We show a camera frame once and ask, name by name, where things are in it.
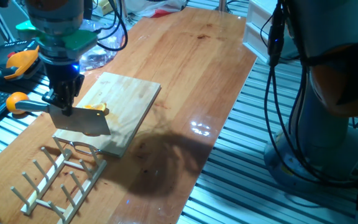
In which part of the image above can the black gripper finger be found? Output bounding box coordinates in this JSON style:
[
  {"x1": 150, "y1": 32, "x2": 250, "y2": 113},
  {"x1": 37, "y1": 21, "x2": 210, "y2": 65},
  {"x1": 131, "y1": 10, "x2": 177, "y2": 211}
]
[
  {"x1": 41, "y1": 90, "x2": 58, "y2": 105},
  {"x1": 56, "y1": 85, "x2": 76, "y2": 118}
]

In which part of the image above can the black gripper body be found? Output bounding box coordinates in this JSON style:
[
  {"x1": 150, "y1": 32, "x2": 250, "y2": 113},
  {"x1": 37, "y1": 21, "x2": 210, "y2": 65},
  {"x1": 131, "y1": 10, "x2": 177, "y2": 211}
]
[{"x1": 44, "y1": 60, "x2": 85, "y2": 100}]

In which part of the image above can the steel cleaver knife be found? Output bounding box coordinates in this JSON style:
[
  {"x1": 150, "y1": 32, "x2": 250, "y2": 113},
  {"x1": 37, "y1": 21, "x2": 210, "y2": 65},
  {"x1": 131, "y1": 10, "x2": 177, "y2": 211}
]
[{"x1": 14, "y1": 99, "x2": 111, "y2": 137}]

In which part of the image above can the cut orange piece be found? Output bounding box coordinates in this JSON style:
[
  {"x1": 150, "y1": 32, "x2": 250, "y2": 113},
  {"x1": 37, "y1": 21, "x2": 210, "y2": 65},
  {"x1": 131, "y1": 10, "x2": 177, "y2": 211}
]
[{"x1": 83, "y1": 102, "x2": 108, "y2": 113}]

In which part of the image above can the whole orange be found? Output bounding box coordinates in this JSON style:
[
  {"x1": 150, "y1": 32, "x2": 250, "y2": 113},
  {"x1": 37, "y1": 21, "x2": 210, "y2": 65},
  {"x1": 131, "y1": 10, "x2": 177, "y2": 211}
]
[{"x1": 5, "y1": 91, "x2": 30, "y2": 115}]

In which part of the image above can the orange black teach pendant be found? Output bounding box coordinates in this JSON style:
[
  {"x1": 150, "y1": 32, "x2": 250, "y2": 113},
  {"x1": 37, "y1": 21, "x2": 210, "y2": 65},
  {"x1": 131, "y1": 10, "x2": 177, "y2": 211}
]
[{"x1": 0, "y1": 40, "x2": 42, "y2": 86}]

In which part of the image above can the clear plastic bag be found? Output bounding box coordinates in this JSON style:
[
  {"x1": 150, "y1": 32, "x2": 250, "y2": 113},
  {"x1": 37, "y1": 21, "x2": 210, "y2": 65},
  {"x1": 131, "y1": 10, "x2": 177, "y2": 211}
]
[{"x1": 79, "y1": 18, "x2": 126, "y2": 72}]

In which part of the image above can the wooden cutting board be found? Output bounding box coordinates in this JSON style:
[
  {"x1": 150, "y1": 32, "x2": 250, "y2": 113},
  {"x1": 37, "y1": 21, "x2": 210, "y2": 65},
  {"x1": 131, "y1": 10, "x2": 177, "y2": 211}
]
[{"x1": 53, "y1": 72, "x2": 162, "y2": 159}]

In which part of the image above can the wooden dish rack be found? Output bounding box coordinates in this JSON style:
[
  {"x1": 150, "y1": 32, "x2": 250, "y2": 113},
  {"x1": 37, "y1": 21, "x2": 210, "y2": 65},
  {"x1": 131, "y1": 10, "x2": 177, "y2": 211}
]
[{"x1": 10, "y1": 134, "x2": 108, "y2": 224}]

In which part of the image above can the small yellow box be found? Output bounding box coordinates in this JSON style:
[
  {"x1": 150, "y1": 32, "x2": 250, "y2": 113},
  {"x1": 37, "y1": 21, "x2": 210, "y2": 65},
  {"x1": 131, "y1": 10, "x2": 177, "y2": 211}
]
[{"x1": 93, "y1": 0, "x2": 114, "y2": 16}]

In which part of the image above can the white printed plastic bag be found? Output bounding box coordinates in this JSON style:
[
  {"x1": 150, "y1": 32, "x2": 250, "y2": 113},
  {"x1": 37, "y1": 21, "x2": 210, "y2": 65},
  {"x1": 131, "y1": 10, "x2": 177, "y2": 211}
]
[{"x1": 124, "y1": 0, "x2": 188, "y2": 19}]

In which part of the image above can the large brown wooden board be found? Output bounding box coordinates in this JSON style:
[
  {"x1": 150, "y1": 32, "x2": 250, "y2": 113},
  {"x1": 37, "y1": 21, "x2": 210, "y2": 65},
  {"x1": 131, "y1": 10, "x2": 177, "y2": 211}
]
[{"x1": 0, "y1": 6, "x2": 257, "y2": 224}]

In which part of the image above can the white foam box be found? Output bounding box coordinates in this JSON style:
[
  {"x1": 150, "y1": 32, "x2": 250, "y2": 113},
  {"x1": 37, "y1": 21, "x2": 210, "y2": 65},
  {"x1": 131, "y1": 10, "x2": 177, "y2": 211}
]
[{"x1": 242, "y1": 0, "x2": 295, "y2": 65}]

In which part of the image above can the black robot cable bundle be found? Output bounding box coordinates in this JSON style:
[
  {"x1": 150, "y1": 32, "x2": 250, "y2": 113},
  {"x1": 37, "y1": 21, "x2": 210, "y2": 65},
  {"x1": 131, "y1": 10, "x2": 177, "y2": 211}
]
[{"x1": 94, "y1": 0, "x2": 358, "y2": 189}]

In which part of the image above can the black cable connector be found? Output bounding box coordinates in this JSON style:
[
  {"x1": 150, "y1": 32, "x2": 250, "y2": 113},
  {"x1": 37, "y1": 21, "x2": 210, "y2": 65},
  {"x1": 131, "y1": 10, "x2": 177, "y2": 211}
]
[{"x1": 267, "y1": 2, "x2": 285, "y2": 68}]

